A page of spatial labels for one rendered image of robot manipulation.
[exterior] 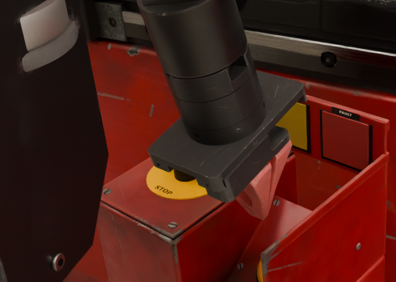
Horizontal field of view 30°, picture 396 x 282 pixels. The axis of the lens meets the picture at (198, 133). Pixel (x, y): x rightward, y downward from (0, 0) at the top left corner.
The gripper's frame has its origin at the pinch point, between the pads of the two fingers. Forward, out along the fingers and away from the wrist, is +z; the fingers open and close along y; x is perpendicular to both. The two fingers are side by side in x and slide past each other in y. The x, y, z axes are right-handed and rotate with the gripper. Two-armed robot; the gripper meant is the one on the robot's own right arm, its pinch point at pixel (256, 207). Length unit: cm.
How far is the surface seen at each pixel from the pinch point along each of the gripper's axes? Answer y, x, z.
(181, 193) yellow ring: -0.4, 8.5, 1.9
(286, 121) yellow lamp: 10.5, 5.2, 1.6
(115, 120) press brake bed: 16, 44, 19
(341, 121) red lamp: 10.8, -0.7, 0.0
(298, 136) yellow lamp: 10.2, 3.9, 2.7
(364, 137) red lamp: 10.6, -2.8, 0.8
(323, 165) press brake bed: 21.1, 12.1, 19.4
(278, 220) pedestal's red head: 4.4, 3.1, 7.5
